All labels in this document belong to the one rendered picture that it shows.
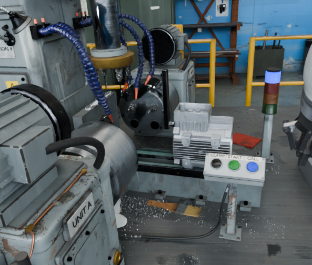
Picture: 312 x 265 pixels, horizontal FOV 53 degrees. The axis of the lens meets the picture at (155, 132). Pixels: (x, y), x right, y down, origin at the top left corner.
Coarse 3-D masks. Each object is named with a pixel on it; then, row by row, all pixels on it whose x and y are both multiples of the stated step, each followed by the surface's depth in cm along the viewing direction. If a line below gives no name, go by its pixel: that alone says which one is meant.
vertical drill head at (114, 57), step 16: (96, 0) 102; (112, 0) 103; (96, 16) 104; (112, 16) 105; (96, 32) 107; (112, 32) 106; (96, 48) 110; (112, 48) 108; (96, 64) 106; (112, 64) 106; (128, 64) 110; (128, 80) 120
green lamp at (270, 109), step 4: (264, 104) 133; (268, 104) 131; (276, 104) 131; (264, 108) 133; (268, 108) 132; (272, 108) 131; (276, 108) 132; (264, 112) 134; (268, 112) 132; (272, 112) 132
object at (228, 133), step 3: (174, 129) 110; (177, 129) 110; (174, 132) 110; (177, 132) 109; (225, 132) 106; (228, 132) 105; (231, 132) 105; (177, 135) 111; (225, 135) 105; (228, 135) 105; (231, 135) 105; (225, 138) 107; (228, 138) 106; (174, 159) 115; (177, 159) 115; (174, 162) 115; (177, 162) 115; (180, 162) 116
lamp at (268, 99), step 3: (264, 93) 131; (264, 96) 132; (267, 96) 130; (270, 96) 129; (273, 96) 129; (276, 96) 129; (264, 99) 132; (267, 99) 131; (270, 99) 130; (273, 99) 130; (276, 99) 130; (264, 102) 132; (267, 102) 131; (270, 102) 130; (273, 102) 130; (276, 102) 131
